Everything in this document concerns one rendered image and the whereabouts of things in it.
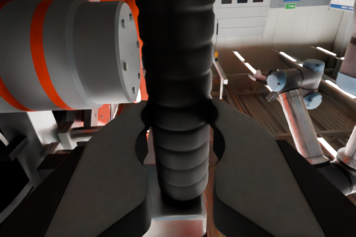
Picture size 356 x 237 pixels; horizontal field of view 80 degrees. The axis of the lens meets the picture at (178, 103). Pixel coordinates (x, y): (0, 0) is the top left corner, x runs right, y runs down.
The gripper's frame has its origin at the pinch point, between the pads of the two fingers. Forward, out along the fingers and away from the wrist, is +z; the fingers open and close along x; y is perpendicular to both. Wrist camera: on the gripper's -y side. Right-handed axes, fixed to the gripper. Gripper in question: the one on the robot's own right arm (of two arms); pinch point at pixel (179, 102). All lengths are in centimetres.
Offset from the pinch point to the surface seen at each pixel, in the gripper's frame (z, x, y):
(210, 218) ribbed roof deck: 410, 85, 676
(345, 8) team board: 762, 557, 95
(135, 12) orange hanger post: 56, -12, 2
